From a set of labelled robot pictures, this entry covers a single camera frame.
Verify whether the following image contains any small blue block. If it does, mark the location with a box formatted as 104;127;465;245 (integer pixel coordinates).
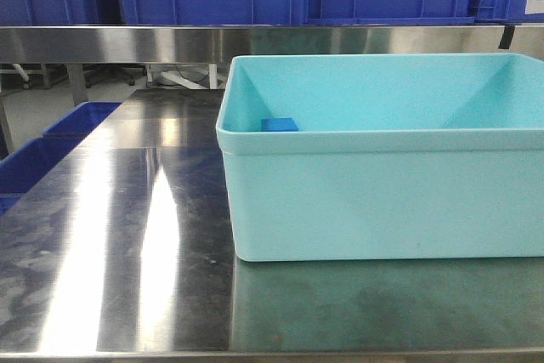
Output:
261;117;299;132

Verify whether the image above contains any light blue plastic tub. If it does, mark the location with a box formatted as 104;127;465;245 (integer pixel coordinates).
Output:
216;53;543;262

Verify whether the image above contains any blue bin lower left far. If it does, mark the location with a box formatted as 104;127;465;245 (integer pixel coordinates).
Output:
42;101;121;139

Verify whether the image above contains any blue bin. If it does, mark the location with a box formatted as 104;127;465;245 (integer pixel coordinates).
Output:
1;138;81;216
42;101;121;139

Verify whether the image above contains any blue bin lower left near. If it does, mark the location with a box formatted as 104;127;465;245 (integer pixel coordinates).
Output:
1;138;81;216

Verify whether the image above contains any stainless steel shelf rail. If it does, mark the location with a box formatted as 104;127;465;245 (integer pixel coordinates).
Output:
1;24;543;64

